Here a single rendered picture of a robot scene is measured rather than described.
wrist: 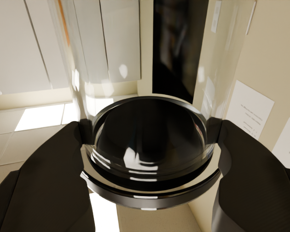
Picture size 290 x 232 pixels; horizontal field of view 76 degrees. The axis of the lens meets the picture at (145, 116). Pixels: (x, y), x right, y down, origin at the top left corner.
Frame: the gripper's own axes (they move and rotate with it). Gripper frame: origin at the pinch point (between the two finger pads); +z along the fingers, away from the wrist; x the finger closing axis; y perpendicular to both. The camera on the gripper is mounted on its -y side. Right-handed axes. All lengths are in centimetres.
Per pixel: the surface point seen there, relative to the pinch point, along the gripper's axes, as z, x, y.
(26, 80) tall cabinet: 225, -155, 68
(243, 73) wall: 67, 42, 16
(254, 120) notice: 56, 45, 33
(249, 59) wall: 66, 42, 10
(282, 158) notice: 41, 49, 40
